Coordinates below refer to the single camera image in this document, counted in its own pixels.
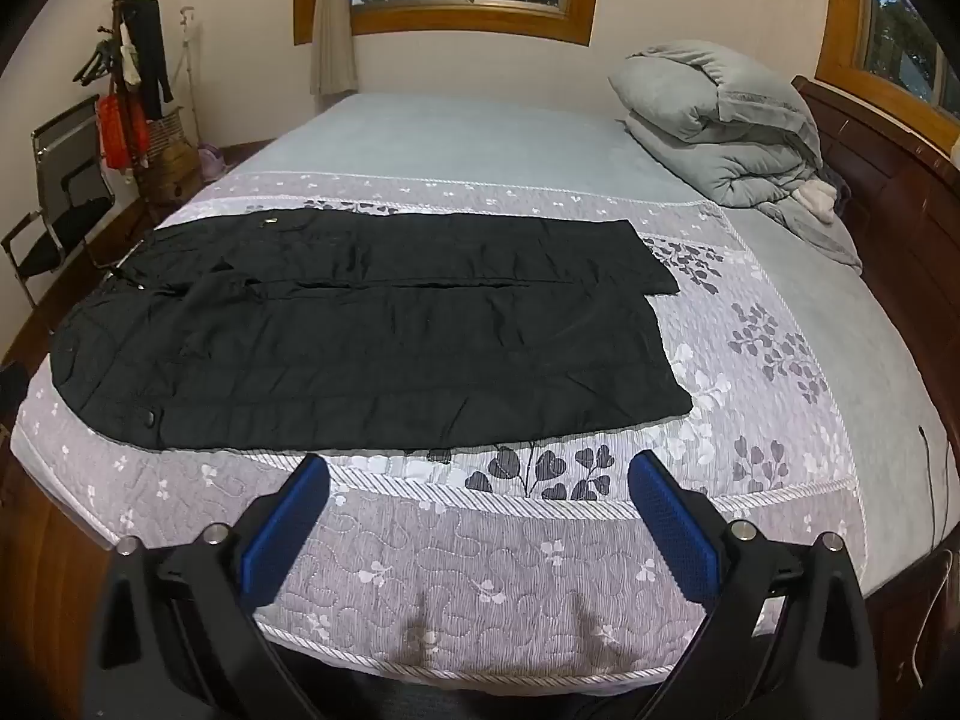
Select black cable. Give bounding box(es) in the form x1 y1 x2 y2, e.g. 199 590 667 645
916 426 947 548

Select black metal chair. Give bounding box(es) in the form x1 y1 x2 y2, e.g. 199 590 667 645
0 94 125 308

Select woven basket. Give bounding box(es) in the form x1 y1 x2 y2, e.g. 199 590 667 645
142 109 200 203

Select white pole stand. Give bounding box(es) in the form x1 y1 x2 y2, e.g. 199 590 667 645
176 7 203 151

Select red bag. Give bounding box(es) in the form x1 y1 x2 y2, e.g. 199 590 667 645
96 94 147 170

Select hanging black garment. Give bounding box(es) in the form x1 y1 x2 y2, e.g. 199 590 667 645
122 0 175 121

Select black pants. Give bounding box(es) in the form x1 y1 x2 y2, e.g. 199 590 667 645
49 210 695 458

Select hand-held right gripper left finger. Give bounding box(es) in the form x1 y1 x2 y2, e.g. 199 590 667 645
82 454 353 720

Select dark wooden headboard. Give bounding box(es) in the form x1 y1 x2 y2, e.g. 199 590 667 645
791 75 960 691

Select black clothes hanger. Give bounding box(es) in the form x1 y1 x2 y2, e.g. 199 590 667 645
73 41 113 83

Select beige curtain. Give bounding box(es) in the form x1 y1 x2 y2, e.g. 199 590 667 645
310 0 361 97

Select white cable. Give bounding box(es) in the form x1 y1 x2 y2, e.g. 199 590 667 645
907 551 957 691

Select bed with grey sheet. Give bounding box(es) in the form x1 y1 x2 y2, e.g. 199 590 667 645
7 94 938 698

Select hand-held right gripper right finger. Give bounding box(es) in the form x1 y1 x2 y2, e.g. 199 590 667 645
627 450 878 720

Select folded grey comforter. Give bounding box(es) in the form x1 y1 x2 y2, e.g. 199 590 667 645
607 40 863 275

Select small white cloth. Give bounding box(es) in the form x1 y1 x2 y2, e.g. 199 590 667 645
793 180 837 224

